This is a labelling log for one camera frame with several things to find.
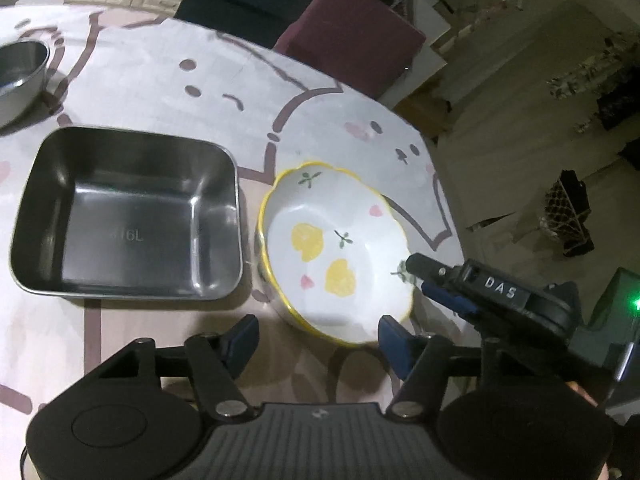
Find yellow rim floral bowl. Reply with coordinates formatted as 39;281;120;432
256;162;414;347

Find large rectangular steel container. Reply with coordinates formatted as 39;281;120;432
10;126;243;300

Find maroon chair cushion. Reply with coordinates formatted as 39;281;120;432
273;0;426;99

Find bear pattern tablecloth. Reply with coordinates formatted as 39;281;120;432
1;6;462;426

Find round steel bowl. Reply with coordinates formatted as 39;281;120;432
0;39;50;128

